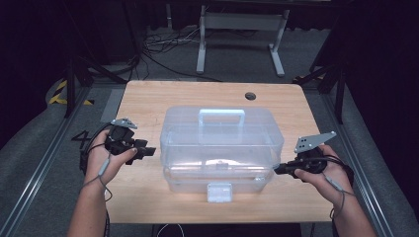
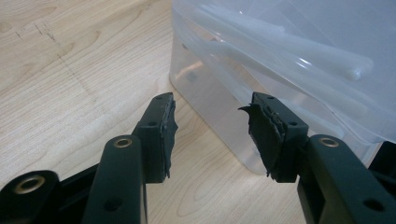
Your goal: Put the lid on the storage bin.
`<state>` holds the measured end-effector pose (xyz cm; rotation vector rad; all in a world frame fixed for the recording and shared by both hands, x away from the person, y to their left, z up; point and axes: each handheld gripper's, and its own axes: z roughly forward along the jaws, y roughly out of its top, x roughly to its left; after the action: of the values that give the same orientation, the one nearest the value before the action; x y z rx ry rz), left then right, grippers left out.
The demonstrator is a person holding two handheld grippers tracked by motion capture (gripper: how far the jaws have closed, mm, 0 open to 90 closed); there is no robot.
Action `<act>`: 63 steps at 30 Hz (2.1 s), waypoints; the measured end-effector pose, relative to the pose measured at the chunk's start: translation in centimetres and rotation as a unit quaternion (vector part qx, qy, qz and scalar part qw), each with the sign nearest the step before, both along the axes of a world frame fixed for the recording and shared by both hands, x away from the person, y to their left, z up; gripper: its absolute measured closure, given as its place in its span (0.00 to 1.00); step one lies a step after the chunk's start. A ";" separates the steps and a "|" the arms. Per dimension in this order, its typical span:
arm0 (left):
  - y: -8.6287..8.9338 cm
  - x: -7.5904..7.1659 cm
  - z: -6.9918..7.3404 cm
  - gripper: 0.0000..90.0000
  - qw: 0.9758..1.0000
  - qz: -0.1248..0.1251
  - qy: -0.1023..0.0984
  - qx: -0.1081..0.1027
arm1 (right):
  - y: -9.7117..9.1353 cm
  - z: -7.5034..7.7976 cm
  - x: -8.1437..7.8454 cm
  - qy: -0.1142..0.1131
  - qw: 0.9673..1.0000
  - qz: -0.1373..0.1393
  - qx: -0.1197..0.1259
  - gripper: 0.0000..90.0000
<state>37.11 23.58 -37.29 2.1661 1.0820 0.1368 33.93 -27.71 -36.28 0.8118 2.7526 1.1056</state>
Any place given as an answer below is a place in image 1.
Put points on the grey floor tape patch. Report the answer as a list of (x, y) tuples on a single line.
[(112, 105)]

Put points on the grey metal desk frame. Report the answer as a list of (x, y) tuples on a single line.
[(242, 21)]

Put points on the clear plastic storage box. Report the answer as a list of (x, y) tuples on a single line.
[(220, 148)]

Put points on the black metal stand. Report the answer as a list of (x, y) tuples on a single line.
[(69, 89), (339, 95)]

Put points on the person's dark clothing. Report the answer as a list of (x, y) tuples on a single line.
[(227, 231)]

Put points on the person's left hand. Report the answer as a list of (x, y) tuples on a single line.
[(94, 171)]

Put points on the yellow black floor tape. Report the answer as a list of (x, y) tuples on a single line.
[(57, 97)]

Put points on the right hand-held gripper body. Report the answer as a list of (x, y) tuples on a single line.
[(309, 142)]

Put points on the person's right hand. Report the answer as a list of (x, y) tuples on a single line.
[(319, 181)]

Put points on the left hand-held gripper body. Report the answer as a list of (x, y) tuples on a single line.
[(123, 123)]

